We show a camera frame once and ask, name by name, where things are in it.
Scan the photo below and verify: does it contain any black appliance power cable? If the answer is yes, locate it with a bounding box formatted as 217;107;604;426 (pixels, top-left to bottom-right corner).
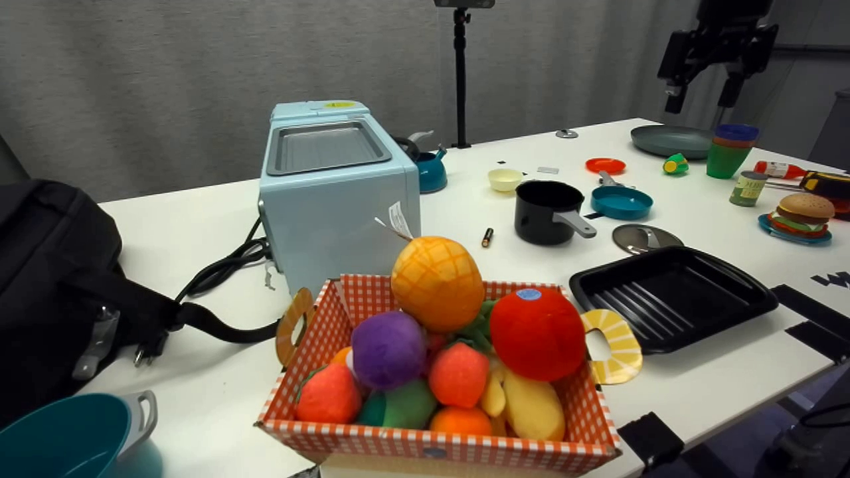
176;215;273;303

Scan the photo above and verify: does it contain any green plastic cup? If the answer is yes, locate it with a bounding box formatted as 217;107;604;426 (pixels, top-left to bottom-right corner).
705;138;754;182

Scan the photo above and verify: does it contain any red plush tomato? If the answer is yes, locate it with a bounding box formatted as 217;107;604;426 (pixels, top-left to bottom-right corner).
487;284;589;385

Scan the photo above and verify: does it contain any green plush fruit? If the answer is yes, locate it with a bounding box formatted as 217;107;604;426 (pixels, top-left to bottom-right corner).
356;380;438;433

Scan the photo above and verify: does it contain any orange plush pineapple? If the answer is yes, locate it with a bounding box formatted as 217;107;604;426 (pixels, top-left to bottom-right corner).
389;234;488;336

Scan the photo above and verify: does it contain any round black lid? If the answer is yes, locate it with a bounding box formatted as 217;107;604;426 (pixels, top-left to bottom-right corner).
611;222;686;260

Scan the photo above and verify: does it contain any teal round plate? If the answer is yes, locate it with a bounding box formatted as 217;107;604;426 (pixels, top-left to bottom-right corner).
757;210;834;248

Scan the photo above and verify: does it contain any red checkered cardboard basket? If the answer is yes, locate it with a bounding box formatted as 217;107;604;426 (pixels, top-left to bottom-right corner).
255;271;645;478

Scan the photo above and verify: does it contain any black ridged grill tray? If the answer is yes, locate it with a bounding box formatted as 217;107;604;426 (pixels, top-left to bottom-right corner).
565;244;782;357

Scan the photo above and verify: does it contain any black pot with grey handle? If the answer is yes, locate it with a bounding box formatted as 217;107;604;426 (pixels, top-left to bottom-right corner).
514;179;601;248

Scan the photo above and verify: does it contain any grey green can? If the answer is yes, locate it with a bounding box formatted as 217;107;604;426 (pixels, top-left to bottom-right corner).
729;170;771;210

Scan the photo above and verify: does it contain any small red round plate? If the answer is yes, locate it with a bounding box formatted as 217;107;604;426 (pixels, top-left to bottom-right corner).
584;154;630;179

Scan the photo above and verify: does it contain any toy burger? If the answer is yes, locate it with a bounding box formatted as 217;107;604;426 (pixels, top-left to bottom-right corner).
767;188;836;239

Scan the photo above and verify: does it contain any small cream bowl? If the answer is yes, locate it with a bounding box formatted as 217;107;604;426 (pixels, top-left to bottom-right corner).
487;165;526;198

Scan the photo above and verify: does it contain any dark grey round plate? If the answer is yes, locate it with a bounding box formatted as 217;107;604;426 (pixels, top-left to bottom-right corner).
630;122;714;162

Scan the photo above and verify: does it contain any red white small package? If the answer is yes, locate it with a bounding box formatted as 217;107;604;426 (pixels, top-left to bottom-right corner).
751;161;812;187

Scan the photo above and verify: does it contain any red orange plush peach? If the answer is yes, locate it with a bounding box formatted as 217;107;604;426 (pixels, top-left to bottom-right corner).
293;358;366;426
427;340;492;412

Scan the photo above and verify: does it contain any black backpack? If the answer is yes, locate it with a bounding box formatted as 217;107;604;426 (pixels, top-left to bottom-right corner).
0;135;288;427

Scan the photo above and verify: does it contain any yellow plush banana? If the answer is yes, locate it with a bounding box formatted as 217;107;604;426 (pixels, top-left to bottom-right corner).
478;366;568;445

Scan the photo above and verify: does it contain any purple plush fruit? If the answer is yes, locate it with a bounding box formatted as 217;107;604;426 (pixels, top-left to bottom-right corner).
350;309;431;393

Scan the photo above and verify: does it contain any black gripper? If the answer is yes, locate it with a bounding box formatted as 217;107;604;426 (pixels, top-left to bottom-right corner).
658;0;782;117

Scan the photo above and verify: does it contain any yellow green toy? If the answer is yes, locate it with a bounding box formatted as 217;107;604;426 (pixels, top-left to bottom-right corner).
662;151;693;179

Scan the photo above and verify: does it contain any black tripod stand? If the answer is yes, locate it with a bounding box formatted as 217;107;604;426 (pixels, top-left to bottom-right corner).
433;0;499;151

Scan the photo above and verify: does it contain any blue plastic cup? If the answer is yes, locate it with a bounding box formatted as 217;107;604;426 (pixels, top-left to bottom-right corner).
713;122;762;149

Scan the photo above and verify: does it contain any light blue box appliance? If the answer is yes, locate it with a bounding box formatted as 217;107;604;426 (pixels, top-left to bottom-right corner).
257;98;422;301

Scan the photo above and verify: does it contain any orange plush fruit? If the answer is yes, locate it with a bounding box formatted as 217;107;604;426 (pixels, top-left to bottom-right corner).
427;404;496;439

